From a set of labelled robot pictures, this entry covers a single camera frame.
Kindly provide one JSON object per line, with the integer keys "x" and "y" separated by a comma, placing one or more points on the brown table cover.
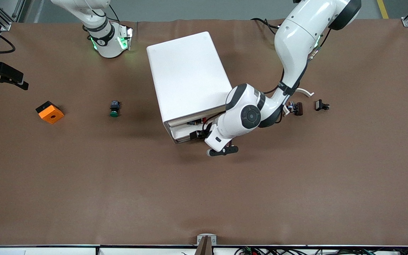
{"x": 204, "y": 191}

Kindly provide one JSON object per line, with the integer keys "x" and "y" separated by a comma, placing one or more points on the grey table edge bracket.
{"x": 199, "y": 238}

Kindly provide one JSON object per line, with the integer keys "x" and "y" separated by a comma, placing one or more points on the orange box with hole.
{"x": 51, "y": 115}

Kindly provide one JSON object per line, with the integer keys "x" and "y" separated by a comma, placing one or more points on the green push button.
{"x": 114, "y": 114}

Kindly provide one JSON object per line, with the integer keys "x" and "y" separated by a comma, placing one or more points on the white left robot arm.
{"x": 296, "y": 35}

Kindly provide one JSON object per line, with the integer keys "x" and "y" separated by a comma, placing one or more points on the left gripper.
{"x": 202, "y": 134}

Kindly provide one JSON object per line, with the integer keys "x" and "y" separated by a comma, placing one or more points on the small black clip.
{"x": 319, "y": 105}

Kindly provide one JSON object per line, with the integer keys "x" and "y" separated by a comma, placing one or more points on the white curved plastic piece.
{"x": 306, "y": 92}

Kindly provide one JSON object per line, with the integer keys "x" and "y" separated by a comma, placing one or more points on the white table edge rail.
{"x": 48, "y": 250}

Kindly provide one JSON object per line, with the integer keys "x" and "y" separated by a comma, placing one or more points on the small dark brown component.
{"x": 299, "y": 109}

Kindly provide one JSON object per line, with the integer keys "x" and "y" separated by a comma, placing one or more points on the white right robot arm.
{"x": 101, "y": 35}

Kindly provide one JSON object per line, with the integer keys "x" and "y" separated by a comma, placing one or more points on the brown pointed bar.
{"x": 204, "y": 248}

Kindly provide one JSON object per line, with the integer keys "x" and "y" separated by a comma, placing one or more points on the metal base connector plate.
{"x": 126, "y": 37}

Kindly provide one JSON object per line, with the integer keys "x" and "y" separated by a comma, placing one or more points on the red push button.
{"x": 198, "y": 123}

